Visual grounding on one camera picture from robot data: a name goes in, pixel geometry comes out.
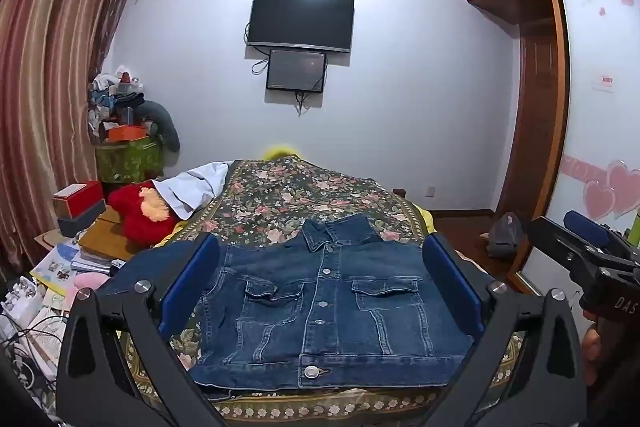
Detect white sliding door pink hearts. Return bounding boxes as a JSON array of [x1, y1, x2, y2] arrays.
[[520, 0, 640, 298]]

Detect orange box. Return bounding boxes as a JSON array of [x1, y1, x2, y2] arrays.
[[106, 124, 151, 143]]

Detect black television cable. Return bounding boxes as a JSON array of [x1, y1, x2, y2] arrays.
[[243, 22, 271, 76]]

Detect pile of clothes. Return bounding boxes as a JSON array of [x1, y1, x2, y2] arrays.
[[87, 64, 147, 142]]

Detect red box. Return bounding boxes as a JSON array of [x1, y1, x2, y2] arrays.
[[52, 180, 105, 218]]

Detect colourful picture book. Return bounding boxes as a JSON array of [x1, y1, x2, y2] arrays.
[[30, 243, 82, 297]]

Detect brown wooden door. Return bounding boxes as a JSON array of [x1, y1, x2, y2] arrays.
[[494, 24, 563, 219]]

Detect striped brown curtain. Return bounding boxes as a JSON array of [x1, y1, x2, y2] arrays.
[[0, 0, 151, 288]]

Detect brown cardboard box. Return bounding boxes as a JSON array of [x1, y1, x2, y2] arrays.
[[77, 208, 147, 254]]

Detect dark grey box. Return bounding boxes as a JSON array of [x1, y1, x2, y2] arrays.
[[57, 199, 107, 238]]

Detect person's right hand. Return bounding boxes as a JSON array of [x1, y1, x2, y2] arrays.
[[581, 311, 604, 386]]

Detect black wall television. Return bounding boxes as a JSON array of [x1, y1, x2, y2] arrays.
[[248, 0, 356, 54]]

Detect dark floral bed cover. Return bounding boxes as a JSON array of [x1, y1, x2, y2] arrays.
[[117, 156, 531, 427]]

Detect yellow cushion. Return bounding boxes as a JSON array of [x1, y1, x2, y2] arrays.
[[263, 144, 303, 160]]

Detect tangle of cables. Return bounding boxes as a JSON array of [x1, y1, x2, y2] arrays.
[[0, 307, 68, 390]]

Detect red plush toy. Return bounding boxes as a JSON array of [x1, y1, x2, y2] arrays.
[[108, 181, 178, 250]]

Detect grey neck pillow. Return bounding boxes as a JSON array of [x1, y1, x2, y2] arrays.
[[135, 99, 181, 153]]

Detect grey bag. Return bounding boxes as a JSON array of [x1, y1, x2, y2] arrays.
[[486, 212, 526, 259]]

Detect pink plush toy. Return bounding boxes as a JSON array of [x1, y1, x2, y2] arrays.
[[74, 271, 110, 304]]

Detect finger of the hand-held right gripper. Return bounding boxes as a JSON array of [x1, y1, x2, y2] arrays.
[[529, 216, 603, 293], [563, 209, 640, 260]]

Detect small black wall monitor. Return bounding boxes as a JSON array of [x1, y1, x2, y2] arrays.
[[266, 49, 328, 94]]

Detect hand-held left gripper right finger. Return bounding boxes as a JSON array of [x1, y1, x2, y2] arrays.
[[421, 233, 587, 427]]

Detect white pillow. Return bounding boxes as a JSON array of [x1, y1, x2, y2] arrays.
[[152, 161, 235, 220]]

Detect blue denim jacket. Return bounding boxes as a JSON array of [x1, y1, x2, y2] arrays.
[[97, 214, 476, 400]]

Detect green patterned box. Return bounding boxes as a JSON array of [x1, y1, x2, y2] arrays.
[[95, 136, 165, 186]]

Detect stack of books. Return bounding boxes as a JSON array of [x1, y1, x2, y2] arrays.
[[70, 241, 127, 274]]

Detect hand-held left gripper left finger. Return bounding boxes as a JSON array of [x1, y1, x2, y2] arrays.
[[56, 233, 228, 427]]

